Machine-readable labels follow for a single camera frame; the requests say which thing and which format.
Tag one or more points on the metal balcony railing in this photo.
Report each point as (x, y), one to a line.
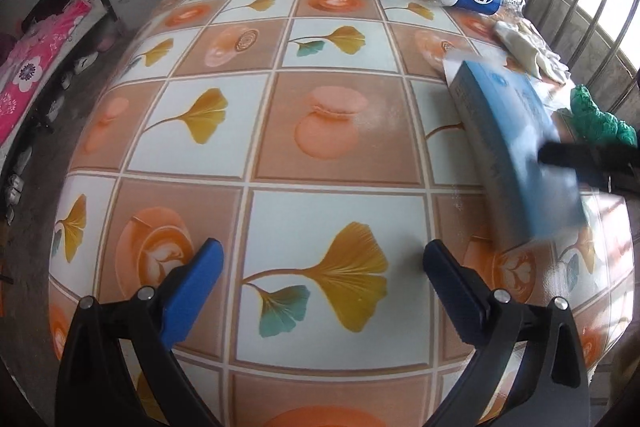
(602, 37)

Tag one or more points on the green knitted cloth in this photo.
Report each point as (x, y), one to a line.
(597, 122)

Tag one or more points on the pink floral blanket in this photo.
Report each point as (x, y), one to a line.
(35, 57)

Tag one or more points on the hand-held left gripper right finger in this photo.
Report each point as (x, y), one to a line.
(450, 292)

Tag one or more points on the blue cardboard box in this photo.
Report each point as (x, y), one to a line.
(510, 142)

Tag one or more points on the row of shoes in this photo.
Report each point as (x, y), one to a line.
(85, 63)

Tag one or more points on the white cloth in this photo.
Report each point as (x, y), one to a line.
(530, 47)

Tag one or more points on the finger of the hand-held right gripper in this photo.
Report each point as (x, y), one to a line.
(590, 157)

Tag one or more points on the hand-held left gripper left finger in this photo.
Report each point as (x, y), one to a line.
(192, 292)

